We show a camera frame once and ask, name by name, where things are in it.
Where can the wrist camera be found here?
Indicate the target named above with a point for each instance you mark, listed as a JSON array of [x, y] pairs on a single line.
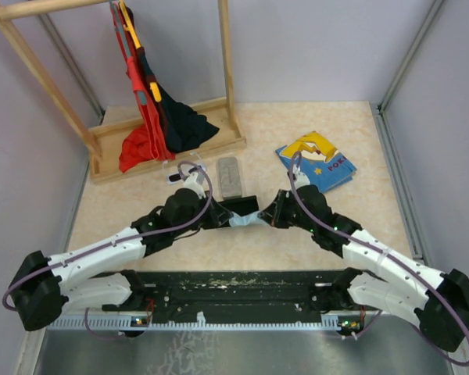
[[194, 183], [300, 180]]

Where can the black glasses case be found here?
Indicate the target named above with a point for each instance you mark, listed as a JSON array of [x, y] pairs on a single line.
[[242, 206]]

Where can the light blue lens cloth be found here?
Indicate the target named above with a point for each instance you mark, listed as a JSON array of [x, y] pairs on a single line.
[[247, 220]]

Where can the grey red clothes hanger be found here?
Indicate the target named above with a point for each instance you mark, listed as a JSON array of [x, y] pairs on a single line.
[[129, 45]]

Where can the yellow clothes hanger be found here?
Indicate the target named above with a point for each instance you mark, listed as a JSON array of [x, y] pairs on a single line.
[[150, 77]]

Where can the white sunglasses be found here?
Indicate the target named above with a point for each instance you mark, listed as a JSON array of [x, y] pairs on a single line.
[[173, 176]]

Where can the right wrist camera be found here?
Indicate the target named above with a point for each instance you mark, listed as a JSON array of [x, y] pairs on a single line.
[[300, 180]]

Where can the blue yellow folded cloth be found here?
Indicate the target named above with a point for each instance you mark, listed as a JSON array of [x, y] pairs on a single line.
[[325, 166]]

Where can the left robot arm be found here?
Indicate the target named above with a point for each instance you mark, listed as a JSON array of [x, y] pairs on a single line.
[[47, 286]]

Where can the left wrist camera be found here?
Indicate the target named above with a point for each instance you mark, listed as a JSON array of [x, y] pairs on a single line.
[[194, 183]]

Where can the black hanging garment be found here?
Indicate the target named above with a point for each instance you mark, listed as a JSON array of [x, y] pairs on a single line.
[[183, 128]]

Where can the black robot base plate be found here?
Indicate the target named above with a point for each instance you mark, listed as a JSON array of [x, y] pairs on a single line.
[[258, 297]]

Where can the red garment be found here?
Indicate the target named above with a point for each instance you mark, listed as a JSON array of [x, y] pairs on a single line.
[[146, 142]]

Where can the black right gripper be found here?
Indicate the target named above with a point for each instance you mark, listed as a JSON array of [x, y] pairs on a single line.
[[273, 213]]

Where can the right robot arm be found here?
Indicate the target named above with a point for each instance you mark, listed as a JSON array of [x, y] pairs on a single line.
[[435, 302]]

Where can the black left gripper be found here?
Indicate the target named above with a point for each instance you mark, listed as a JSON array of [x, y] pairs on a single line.
[[218, 215]]

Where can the wooden clothes rack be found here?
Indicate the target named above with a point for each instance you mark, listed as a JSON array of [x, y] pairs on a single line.
[[104, 142]]

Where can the grey glasses case green lining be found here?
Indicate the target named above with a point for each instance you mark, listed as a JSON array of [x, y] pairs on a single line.
[[229, 178]]

